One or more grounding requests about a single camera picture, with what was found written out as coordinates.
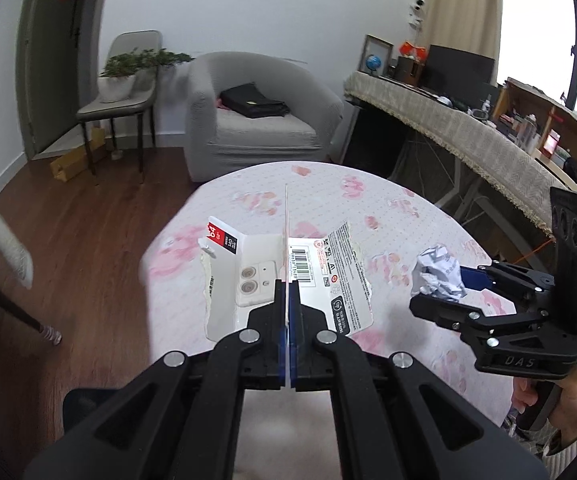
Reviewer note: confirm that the flat cardboard box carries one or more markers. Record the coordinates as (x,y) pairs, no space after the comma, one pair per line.
(71,162)

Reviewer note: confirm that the beige curtain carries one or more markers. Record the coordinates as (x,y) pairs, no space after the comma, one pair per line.
(463,5)

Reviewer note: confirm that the torn white cardboard packaging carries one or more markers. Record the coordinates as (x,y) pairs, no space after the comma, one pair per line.
(258,260)

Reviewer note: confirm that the dark green door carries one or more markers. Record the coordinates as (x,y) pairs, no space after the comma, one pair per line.
(48,85)

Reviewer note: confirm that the white paper ball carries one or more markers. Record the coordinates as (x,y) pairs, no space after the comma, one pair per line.
(436,275)

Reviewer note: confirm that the grey armchair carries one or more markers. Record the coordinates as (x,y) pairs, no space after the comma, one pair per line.
(268,140)

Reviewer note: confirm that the green plant in grey pot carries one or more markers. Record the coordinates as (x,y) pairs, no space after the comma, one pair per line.
(146,76)

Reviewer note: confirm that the pink cloth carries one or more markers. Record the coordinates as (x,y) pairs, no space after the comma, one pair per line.
(220,104)

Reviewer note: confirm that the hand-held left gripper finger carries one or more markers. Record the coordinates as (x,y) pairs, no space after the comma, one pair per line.
(284,320)
(293,320)

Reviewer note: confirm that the wooden shelf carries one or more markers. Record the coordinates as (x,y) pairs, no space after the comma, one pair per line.
(548,105)

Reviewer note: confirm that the grey dining chair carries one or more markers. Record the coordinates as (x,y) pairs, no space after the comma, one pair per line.
(138,40)

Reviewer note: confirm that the picture frame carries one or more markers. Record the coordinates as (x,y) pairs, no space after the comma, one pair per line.
(376,45)

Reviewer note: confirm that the beige fringed desk cloth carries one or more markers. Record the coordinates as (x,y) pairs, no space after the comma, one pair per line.
(468,130)

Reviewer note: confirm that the black bag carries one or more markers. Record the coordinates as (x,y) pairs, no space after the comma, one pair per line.
(253,100)

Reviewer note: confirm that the black monitor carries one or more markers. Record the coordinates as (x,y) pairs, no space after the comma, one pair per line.
(458,67)

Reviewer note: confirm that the green plant in white pot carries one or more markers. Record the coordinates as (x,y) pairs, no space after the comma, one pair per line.
(116,87)

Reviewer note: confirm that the white security camera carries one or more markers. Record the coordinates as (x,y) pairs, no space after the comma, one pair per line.
(417,10)

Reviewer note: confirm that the small blue globe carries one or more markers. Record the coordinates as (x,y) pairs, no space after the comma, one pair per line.
(374,63)

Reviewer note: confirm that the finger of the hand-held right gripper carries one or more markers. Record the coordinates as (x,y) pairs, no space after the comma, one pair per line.
(471,278)
(448,312)

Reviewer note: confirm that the window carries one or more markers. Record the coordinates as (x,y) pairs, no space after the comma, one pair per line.
(538,25)

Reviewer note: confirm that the brown box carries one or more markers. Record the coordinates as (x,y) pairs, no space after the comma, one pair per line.
(408,69)

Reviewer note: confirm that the person's right forearm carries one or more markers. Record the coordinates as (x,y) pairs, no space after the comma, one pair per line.
(558,452)

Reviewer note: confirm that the small red flags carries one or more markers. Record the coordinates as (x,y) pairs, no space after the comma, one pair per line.
(413,50)

